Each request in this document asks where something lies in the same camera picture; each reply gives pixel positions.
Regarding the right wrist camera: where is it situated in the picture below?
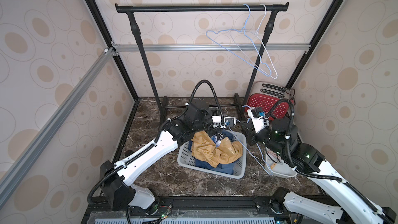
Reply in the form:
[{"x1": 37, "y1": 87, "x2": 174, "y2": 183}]
[{"x1": 247, "y1": 107, "x2": 269, "y2": 134}]

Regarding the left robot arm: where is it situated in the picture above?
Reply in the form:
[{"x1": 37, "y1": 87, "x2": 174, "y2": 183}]
[{"x1": 87, "y1": 79, "x2": 226, "y2": 215}]

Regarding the dark blue t-shirt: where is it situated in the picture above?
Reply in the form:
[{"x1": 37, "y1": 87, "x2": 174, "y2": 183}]
[{"x1": 189, "y1": 130, "x2": 243, "y2": 175}]

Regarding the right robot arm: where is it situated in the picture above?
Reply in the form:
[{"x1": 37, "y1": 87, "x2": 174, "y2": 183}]
[{"x1": 244, "y1": 99, "x2": 397, "y2": 224}]

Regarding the white plastic basket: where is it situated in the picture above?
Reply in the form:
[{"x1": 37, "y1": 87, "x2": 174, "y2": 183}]
[{"x1": 177, "y1": 131, "x2": 246, "y2": 179}]

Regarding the white plastic bin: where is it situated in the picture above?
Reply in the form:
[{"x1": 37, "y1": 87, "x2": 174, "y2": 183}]
[{"x1": 265, "y1": 148, "x2": 297, "y2": 178}]

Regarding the red toaster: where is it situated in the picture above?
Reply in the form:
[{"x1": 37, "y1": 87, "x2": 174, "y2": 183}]
[{"x1": 246, "y1": 82, "x2": 295, "y2": 113}]

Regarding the black clothes rack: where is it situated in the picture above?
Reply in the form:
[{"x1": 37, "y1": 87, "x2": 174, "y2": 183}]
[{"x1": 115, "y1": 2, "x2": 289, "y2": 122}]

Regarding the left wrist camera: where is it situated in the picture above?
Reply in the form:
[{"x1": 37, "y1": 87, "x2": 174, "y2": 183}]
[{"x1": 212, "y1": 116, "x2": 237, "y2": 128}]

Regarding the tan yellow t-shirt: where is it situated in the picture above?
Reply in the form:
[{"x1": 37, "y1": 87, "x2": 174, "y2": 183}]
[{"x1": 191, "y1": 131, "x2": 244, "y2": 168}]

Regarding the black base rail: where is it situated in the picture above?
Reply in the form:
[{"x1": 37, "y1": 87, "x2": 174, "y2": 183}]
[{"x1": 80, "y1": 195, "x2": 349, "y2": 224}]

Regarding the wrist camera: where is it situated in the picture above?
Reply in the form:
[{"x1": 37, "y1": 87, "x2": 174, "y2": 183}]
[
  {"x1": 247, "y1": 107, "x2": 269, "y2": 134},
  {"x1": 212, "y1": 116, "x2": 237, "y2": 128}
]

